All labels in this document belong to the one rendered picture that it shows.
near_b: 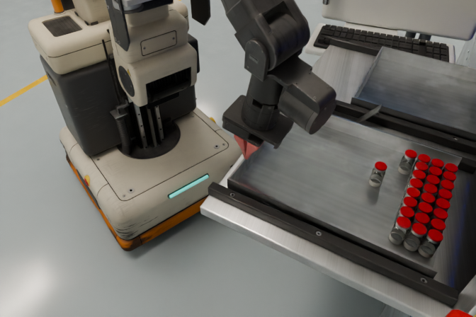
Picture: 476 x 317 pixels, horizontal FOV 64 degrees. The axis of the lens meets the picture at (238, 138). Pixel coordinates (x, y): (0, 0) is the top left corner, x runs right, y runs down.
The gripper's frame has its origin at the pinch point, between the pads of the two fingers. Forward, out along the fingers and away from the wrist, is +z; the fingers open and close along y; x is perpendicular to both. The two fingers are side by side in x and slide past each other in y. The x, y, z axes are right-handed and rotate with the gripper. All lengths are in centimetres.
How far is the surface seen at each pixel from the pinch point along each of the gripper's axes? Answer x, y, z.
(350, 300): 34, 44, 86
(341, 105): 25.9, 9.6, 0.9
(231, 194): -7.4, 1.3, 2.7
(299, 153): 9.0, 7.3, 3.2
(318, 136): 15.6, 8.8, 2.9
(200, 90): 120, -78, 110
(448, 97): 43, 30, -1
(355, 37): 72, 2, 10
